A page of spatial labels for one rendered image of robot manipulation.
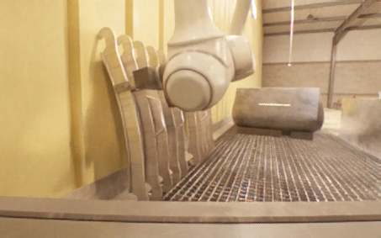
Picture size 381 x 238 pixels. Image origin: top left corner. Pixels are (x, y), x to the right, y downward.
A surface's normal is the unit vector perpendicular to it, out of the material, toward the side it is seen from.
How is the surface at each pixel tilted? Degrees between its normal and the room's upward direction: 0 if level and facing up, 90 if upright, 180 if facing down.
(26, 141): 90
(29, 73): 90
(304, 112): 90
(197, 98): 117
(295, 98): 90
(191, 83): 123
